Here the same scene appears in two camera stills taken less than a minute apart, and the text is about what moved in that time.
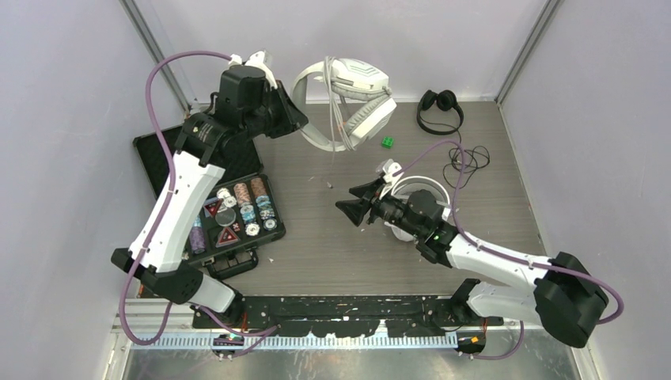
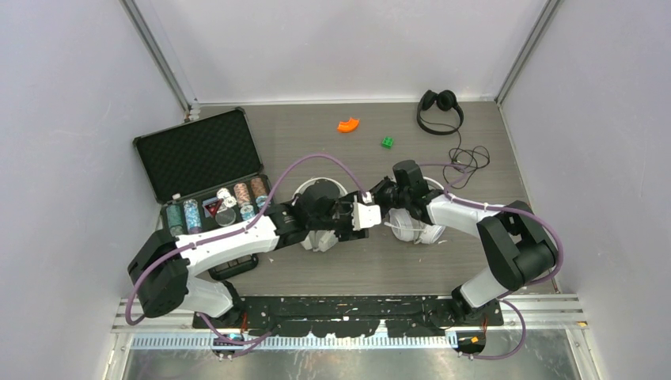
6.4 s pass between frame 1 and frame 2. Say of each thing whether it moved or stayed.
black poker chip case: stayed
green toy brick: stayed
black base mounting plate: stayed
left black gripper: moved
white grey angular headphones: moved
